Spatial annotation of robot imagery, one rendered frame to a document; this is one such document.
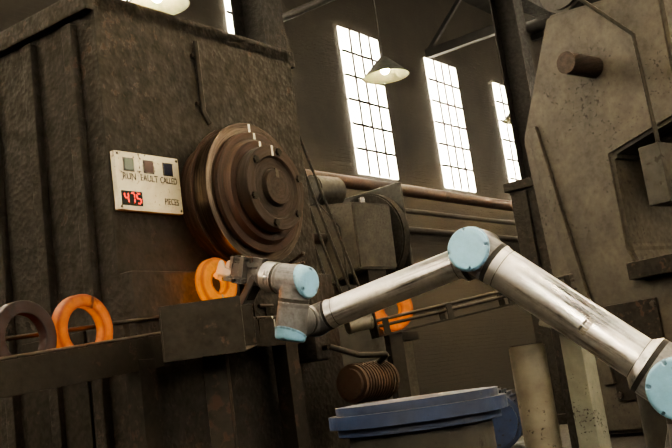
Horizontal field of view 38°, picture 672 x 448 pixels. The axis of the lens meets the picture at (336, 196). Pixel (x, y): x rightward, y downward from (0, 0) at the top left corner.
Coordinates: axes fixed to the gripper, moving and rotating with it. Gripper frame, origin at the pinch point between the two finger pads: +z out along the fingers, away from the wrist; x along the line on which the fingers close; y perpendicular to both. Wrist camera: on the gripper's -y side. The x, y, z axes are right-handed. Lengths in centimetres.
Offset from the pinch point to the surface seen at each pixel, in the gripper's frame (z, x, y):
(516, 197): 115, -432, 46
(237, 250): -1.4, -7.2, 8.3
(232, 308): -43, 39, -4
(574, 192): 11, -293, 45
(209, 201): 2.6, 2.7, 22.8
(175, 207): 15.6, 4.2, 20.1
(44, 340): -5, 65, -15
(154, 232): 15.4, 12.3, 12.1
